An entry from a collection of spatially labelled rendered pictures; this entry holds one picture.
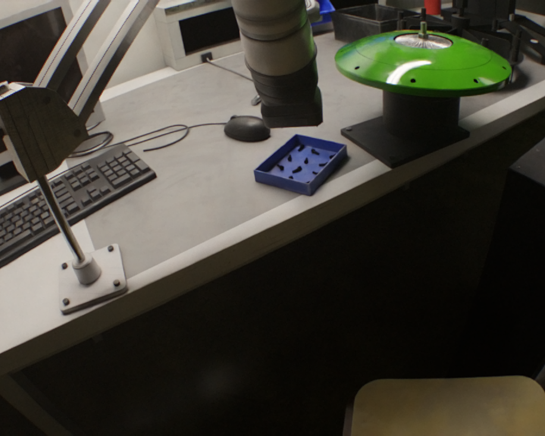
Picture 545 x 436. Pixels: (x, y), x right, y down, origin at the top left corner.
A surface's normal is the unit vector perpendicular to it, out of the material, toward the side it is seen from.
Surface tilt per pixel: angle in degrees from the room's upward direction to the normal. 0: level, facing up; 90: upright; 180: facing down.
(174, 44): 90
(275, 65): 117
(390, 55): 14
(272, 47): 111
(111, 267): 0
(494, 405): 0
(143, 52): 90
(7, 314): 0
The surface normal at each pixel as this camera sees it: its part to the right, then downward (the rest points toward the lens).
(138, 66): 0.50, 0.49
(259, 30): -0.23, 0.91
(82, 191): -0.06, -0.73
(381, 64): -0.41, -0.53
